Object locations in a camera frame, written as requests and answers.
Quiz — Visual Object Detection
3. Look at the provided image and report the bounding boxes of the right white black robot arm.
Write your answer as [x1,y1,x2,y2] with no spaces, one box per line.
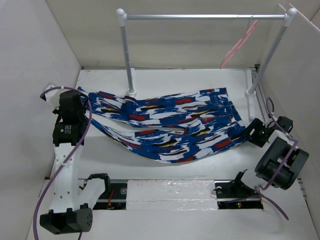
[231,116,309,190]

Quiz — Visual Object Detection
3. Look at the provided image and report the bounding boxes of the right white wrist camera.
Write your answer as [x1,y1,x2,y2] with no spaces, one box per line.
[264,116,278,130]

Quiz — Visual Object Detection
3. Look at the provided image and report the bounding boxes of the blue white red patterned trousers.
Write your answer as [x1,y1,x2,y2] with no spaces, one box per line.
[80,87,247,164]

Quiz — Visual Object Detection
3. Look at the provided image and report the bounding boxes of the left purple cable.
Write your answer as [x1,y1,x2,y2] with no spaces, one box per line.
[32,85,93,240]

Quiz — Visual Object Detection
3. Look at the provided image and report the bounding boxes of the white metal clothes rack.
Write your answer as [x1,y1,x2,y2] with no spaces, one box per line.
[116,7,298,121]

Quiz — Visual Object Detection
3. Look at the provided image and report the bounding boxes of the pink plastic hanger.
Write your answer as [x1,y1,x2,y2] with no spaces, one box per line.
[219,20,258,69]

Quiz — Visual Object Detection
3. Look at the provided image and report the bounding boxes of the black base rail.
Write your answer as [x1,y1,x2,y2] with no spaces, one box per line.
[94,179,264,211]

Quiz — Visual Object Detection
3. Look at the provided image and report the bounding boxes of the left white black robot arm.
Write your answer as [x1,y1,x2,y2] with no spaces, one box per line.
[32,86,112,239]

